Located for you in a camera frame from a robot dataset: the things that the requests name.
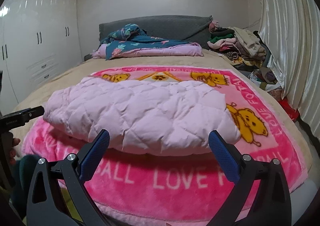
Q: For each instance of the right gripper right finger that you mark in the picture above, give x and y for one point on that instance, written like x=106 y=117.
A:
x=260 y=195

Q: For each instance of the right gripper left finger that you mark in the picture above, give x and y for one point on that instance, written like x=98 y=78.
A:
x=57 y=193

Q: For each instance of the pink quilted jacket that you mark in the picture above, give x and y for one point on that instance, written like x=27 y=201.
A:
x=143 y=117

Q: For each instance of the pile of assorted clothes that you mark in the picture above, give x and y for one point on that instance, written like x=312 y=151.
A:
x=246 y=52

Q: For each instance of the person's left hand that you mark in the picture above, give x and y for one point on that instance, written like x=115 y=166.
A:
x=9 y=143

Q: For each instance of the beige bed cover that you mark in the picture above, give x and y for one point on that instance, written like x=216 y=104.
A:
x=210 y=60

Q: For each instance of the white wardrobe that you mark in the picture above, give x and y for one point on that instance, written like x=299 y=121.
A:
x=39 y=40

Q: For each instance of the pink cartoon fleece blanket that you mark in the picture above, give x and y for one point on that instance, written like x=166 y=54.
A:
x=143 y=189

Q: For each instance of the red bag on floor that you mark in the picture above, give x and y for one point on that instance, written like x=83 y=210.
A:
x=292 y=113

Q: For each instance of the blue floral pink quilt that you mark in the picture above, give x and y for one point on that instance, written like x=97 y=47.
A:
x=132 y=41

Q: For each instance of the dark grey headboard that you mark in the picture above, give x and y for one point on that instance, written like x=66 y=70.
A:
x=184 y=28

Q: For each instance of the cream satin curtain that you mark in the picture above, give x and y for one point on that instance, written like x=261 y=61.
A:
x=290 y=28

